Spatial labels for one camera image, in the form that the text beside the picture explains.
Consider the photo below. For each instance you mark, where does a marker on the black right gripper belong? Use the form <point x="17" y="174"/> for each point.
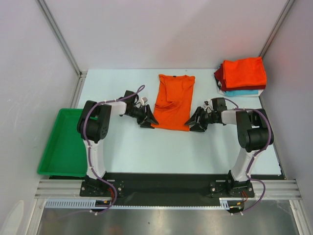
<point x="201" y="119"/>

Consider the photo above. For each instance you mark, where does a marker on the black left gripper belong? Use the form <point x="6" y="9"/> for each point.
<point x="150" y="117"/>

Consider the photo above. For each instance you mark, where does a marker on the orange t shirt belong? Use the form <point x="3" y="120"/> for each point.
<point x="247" y="72"/>
<point x="173" y="103"/>

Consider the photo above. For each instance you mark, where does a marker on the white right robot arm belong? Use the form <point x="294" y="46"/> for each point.
<point x="254" y="133"/>

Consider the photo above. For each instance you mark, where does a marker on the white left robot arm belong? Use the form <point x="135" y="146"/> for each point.
<point x="93" y="126"/>

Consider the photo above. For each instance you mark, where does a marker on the folded light blue t shirt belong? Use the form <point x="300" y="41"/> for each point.
<point x="242" y="93"/>

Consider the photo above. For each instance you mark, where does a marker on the folded dark red t shirt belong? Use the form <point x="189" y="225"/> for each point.
<point x="219" y="77"/>

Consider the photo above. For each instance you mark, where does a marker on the black table edge mat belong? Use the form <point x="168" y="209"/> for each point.
<point x="156" y="189"/>

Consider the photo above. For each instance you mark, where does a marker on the folded orange t shirt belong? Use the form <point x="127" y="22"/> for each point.
<point x="247" y="72"/>

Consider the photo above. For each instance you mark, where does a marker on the green plastic tray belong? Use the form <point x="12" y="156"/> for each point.
<point x="65" y="153"/>

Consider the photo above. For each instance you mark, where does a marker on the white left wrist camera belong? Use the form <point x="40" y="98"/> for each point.
<point x="143" y="101"/>

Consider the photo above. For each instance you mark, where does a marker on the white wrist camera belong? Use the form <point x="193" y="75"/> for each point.
<point x="207" y="104"/>
<point x="143" y="101"/>

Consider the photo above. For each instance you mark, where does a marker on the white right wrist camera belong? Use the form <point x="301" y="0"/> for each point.
<point x="207" y="104"/>

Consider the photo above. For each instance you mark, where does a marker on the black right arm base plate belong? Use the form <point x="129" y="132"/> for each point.
<point x="232" y="189"/>

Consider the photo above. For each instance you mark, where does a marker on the grey slotted cable duct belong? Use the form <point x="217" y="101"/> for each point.
<point x="100" y="204"/>

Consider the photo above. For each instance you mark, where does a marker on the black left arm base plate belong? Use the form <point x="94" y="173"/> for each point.
<point x="95" y="188"/>

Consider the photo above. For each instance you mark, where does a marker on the aluminium front rail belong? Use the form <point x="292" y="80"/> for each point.
<point x="70" y="189"/>

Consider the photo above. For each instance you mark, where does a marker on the left aluminium corner post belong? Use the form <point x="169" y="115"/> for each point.
<point x="58" y="35"/>

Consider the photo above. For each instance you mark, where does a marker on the aluminium corner post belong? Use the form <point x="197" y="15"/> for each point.
<point x="277" y="26"/>
<point x="58" y="35"/>

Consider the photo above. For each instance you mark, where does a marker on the right aluminium corner post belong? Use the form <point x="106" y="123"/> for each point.
<point x="277" y="26"/>

